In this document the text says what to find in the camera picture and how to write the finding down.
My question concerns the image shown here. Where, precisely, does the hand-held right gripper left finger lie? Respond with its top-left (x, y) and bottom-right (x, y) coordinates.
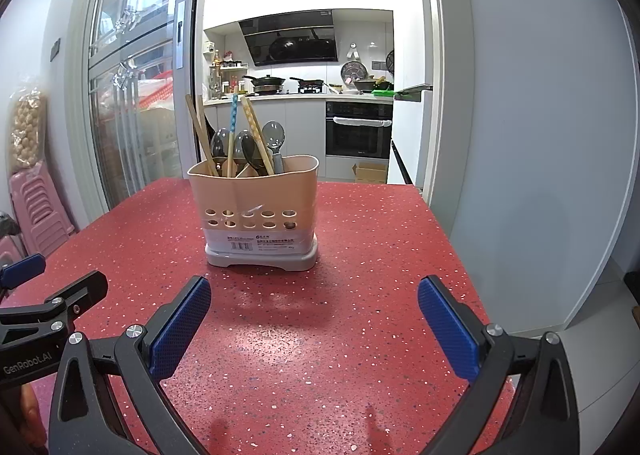
top-left (47, 276), bottom-right (212, 455)

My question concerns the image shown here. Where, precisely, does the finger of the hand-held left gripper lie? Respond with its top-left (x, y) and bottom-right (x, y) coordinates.
top-left (0, 253), bottom-right (47, 289)
top-left (0, 271), bottom-right (108, 332)

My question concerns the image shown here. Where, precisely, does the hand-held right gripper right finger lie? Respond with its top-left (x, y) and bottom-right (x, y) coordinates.
top-left (417, 276), bottom-right (583, 455)

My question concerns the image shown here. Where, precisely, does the beige utensil holder grey base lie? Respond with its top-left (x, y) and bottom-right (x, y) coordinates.
top-left (187, 154), bottom-right (321, 272)

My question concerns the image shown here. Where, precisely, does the large black handled metal spoon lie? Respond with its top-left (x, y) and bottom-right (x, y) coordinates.
top-left (261, 121), bottom-right (286, 174)

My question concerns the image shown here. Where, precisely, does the blue patterned wooden chopstick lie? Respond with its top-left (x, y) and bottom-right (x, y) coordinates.
top-left (227, 87), bottom-right (240, 178)

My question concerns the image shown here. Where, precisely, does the yellow patterned wooden chopstick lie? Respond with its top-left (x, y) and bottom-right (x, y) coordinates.
top-left (242, 96), bottom-right (276, 176)

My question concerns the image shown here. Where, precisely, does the small pink plastic stool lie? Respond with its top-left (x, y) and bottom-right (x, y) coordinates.
top-left (0, 235), bottom-right (23, 262)

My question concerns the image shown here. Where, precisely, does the stack of pink plastic stools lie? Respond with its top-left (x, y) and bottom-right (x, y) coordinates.
top-left (7, 165), bottom-right (76, 256)

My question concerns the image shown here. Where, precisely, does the clear bag of pale nuts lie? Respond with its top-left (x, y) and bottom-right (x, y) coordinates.
top-left (7, 80), bottom-right (51, 173)

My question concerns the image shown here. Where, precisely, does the cardboard box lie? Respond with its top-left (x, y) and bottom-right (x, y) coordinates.
top-left (352, 162), bottom-right (390, 184)

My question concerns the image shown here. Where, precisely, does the glass sliding door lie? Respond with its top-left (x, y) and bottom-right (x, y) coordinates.
top-left (82, 0), bottom-right (208, 216)

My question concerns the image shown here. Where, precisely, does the black built-in oven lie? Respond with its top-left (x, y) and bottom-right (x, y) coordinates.
top-left (325, 101), bottom-right (393, 158)

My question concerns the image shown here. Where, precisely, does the seasoning bottle rack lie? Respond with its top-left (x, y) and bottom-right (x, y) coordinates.
top-left (207, 50), bottom-right (251, 98)

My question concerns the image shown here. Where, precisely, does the black wok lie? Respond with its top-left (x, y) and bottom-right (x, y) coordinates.
top-left (242, 75), bottom-right (287, 92)

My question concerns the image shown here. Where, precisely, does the round metal steamer rack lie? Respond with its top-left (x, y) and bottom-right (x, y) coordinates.
top-left (341, 61), bottom-right (368, 83)

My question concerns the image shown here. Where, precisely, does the white refrigerator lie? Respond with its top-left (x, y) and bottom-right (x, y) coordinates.
top-left (390, 0), bottom-right (441, 196)

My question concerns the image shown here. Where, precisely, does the black range hood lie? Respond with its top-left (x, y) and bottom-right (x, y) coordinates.
top-left (238, 11), bottom-right (338, 66)

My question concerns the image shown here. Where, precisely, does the sliding door handle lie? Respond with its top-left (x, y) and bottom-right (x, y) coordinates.
top-left (175, 0), bottom-right (187, 70)

